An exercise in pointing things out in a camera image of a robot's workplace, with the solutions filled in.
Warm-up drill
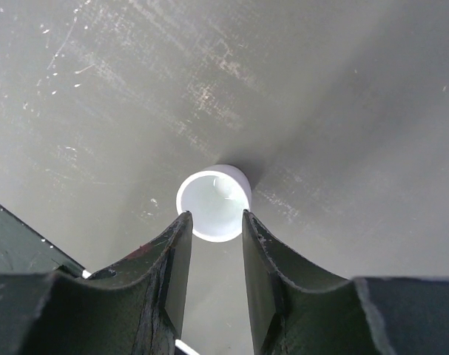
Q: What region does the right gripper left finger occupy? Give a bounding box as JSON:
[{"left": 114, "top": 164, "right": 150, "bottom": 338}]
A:
[{"left": 0, "top": 212, "right": 193, "bottom": 354}]

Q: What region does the small white cup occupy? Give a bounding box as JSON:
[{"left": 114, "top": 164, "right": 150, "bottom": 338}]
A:
[{"left": 175, "top": 164, "right": 251, "bottom": 243}]

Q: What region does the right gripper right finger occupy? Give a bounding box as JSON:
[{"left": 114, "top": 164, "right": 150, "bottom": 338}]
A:
[{"left": 243, "top": 212, "right": 449, "bottom": 354}]

